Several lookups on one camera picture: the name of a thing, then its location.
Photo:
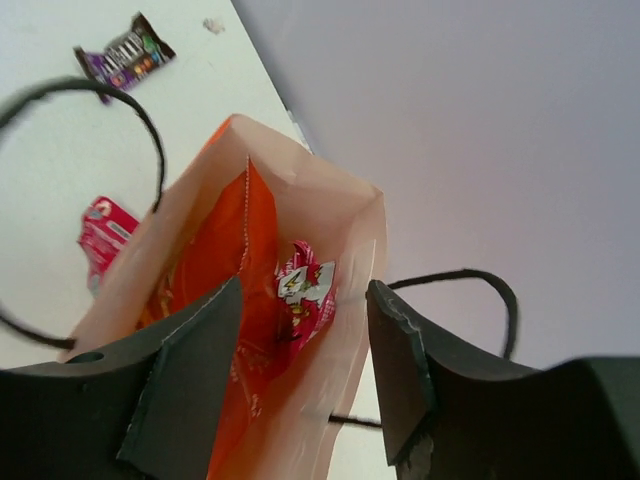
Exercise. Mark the red snack packet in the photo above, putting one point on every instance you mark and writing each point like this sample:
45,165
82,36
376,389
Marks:
306,295

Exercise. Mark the brown M&M's pack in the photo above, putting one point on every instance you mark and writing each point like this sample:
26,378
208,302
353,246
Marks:
129,58

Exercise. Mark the small white paper scrap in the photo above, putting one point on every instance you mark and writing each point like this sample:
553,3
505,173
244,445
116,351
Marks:
214,25

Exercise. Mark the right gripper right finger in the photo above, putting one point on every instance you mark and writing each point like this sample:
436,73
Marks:
450,410

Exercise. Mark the orange chips bag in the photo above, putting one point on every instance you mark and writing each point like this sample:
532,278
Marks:
238,237

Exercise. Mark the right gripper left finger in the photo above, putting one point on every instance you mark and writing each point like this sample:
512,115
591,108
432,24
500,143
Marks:
144,407

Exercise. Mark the orange paper bag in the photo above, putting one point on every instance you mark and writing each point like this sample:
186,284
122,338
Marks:
340,216

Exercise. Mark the pink candy packet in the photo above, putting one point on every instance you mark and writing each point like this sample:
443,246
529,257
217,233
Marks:
106,229

